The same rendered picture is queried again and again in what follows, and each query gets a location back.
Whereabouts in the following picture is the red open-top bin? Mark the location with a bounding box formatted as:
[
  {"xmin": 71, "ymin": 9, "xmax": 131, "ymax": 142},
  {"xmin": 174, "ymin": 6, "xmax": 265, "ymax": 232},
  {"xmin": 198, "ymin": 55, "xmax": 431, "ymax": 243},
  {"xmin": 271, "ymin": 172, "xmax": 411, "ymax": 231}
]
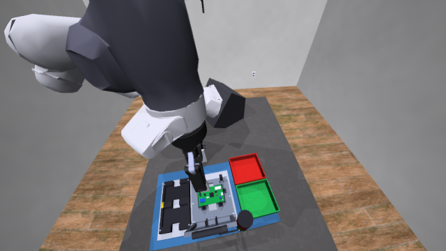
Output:
[{"xmin": 229, "ymin": 153, "xmax": 266, "ymax": 187}]

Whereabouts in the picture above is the green bin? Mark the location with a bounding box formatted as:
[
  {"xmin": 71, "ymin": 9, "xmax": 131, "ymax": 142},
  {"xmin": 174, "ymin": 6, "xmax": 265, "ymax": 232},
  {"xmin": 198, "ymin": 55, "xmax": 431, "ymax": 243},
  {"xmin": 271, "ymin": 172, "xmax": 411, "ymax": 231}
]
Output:
[{"xmin": 236, "ymin": 179, "xmax": 280, "ymax": 219}]

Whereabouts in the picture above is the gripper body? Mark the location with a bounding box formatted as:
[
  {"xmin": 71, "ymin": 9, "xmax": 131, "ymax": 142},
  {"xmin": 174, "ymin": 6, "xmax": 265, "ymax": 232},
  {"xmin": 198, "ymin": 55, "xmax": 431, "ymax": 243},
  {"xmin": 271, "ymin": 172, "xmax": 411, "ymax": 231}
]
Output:
[{"xmin": 172, "ymin": 120, "xmax": 207, "ymax": 159}]

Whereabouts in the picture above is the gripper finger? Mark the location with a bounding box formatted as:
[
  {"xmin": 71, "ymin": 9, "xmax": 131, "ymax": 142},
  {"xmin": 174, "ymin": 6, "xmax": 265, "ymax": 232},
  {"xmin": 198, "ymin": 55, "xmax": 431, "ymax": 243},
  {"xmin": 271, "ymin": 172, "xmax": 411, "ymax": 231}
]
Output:
[
  {"xmin": 184, "ymin": 143, "xmax": 210, "ymax": 193},
  {"xmin": 201, "ymin": 144, "xmax": 207, "ymax": 162}
]

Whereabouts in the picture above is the green circuit board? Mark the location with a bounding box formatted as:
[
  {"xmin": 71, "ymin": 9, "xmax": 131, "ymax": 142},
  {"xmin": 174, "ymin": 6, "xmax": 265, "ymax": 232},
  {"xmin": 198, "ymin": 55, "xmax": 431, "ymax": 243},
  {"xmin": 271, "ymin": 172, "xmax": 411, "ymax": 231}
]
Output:
[{"xmin": 198, "ymin": 185, "xmax": 224, "ymax": 206}]

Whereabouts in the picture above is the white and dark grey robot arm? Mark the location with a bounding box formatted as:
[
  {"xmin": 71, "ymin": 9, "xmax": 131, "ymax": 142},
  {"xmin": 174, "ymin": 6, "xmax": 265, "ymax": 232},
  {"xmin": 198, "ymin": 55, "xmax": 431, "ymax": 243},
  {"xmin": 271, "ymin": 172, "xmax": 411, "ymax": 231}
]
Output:
[{"xmin": 4, "ymin": 0, "xmax": 222, "ymax": 159}]

